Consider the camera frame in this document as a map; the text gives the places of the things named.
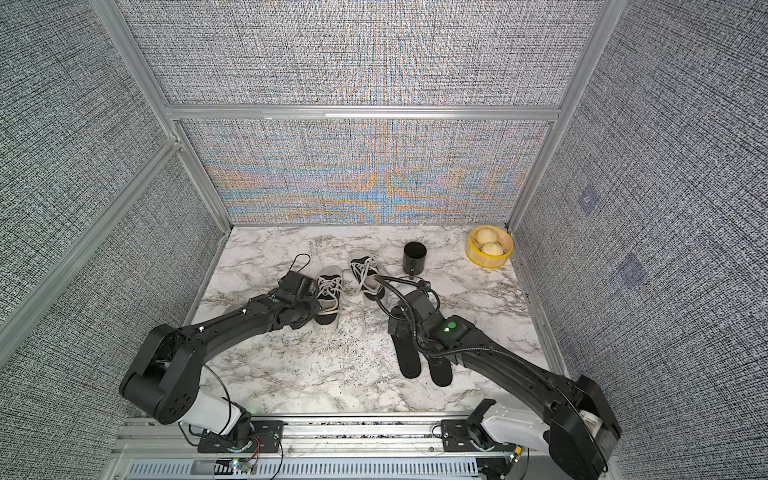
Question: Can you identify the yellow bamboo steamer basket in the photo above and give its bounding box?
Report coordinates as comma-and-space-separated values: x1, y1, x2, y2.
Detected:
465, 225, 515, 269

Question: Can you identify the white slotted cable duct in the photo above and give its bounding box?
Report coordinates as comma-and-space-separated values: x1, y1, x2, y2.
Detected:
125, 457, 480, 479

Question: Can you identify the lower steamed bun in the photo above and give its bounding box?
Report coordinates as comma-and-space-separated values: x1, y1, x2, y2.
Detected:
481, 242, 505, 256

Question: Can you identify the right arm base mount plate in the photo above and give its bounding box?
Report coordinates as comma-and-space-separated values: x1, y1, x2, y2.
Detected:
436, 419, 524, 455

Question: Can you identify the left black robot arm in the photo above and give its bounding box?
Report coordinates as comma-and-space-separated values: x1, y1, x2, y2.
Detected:
119, 272, 320, 441

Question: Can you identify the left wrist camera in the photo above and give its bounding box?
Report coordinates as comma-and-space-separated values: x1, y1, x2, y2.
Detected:
279, 271, 317, 298

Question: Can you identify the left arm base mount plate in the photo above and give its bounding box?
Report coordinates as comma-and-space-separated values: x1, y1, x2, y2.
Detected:
196, 420, 284, 454

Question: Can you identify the aluminium front rail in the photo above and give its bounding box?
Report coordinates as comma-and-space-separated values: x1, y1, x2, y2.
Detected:
107, 412, 619, 460

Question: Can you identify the steamed bun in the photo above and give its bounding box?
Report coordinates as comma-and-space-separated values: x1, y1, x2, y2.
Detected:
481, 242, 505, 256
475, 227, 498, 246

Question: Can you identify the black metal mug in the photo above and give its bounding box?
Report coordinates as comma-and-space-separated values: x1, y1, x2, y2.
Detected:
402, 241, 428, 279

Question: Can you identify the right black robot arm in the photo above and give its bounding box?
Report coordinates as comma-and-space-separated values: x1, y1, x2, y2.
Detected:
375, 275, 622, 479

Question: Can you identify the upper steamed bun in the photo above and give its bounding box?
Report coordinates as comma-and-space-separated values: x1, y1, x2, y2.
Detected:
475, 227, 498, 246

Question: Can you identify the black canvas sneaker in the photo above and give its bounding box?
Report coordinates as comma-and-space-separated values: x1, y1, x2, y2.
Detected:
349, 250, 385, 307
315, 266, 343, 330

